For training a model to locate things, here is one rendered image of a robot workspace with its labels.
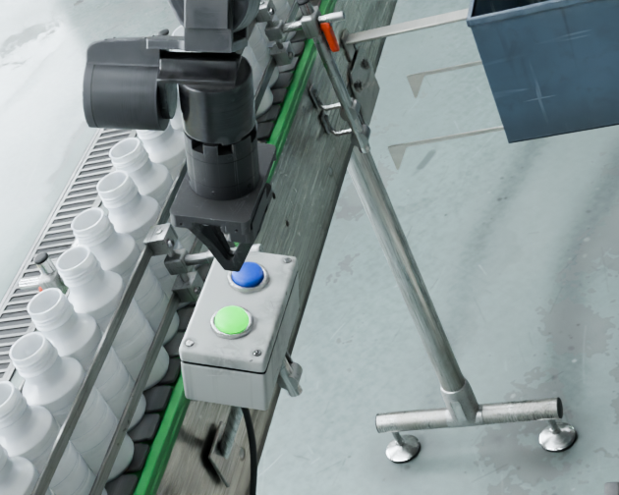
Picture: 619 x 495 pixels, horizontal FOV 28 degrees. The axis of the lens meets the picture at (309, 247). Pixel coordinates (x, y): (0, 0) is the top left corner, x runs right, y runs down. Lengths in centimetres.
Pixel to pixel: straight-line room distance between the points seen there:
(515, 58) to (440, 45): 190
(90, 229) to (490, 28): 73
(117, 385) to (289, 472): 137
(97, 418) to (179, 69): 38
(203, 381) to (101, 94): 31
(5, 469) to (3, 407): 6
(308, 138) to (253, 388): 61
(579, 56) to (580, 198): 117
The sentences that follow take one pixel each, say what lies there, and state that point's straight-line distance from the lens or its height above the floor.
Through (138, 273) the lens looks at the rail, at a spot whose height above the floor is 111.
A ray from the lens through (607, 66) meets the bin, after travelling 178.
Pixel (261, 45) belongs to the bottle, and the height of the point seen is 106.
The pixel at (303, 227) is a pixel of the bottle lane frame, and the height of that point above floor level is 88.
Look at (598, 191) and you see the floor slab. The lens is 292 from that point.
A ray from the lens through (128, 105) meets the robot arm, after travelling 94.
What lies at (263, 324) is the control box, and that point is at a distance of 112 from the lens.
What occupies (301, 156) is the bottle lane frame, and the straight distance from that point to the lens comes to 162.
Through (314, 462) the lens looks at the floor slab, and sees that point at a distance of 255.
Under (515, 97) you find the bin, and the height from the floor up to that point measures 81.
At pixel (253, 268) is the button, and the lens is 115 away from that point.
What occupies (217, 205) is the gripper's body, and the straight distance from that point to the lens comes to 98.
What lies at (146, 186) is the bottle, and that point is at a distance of 134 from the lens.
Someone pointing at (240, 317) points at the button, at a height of 112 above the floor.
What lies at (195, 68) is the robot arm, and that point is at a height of 138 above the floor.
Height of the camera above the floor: 178
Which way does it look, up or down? 35 degrees down
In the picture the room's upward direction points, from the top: 26 degrees counter-clockwise
